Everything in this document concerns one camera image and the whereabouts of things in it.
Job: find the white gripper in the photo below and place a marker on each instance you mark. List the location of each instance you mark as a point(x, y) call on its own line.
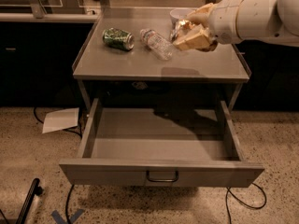
point(224, 20)

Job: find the orange soda can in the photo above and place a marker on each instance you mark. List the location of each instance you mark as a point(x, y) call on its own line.
point(180, 28)

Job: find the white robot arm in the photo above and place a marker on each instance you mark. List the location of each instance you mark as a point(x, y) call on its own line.
point(270, 21)

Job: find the green soda can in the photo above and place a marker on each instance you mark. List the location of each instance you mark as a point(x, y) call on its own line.
point(118, 39)

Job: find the grey metal counter cabinet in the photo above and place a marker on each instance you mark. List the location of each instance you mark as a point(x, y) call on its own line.
point(97, 61)

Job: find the open grey top drawer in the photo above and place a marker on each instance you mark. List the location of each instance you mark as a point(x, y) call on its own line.
point(120, 145)

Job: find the white bowl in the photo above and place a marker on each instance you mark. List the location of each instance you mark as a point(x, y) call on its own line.
point(179, 13)

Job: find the clear plastic water bottle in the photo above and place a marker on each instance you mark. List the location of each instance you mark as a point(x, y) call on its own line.
point(158, 45)

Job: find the white paper sheet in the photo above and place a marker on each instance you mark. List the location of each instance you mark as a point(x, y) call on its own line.
point(60, 120)

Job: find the black bar lower left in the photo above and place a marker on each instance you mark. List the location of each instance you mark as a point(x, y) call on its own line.
point(34, 190)

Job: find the blue tape cross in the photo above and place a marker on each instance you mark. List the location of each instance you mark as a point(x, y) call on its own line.
point(58, 219)

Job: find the black drawer handle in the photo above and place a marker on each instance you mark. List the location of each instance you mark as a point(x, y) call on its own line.
point(162, 177)

